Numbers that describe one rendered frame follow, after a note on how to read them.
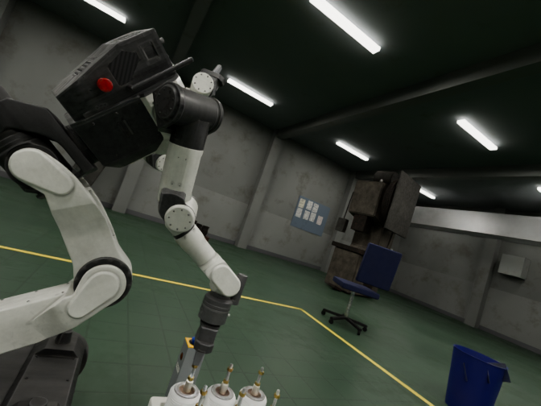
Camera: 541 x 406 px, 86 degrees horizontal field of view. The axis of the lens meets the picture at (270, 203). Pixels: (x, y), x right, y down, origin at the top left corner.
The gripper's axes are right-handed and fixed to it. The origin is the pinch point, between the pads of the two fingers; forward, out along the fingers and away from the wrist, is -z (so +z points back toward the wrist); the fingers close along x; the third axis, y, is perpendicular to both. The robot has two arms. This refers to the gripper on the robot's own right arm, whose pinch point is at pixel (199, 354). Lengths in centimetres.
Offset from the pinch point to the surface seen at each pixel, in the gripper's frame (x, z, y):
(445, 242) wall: -810, 206, 805
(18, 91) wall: -620, 150, -489
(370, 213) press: -509, 154, 323
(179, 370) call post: -14.4, -13.9, -3.1
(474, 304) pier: -658, 31, 824
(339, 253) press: -545, 45, 297
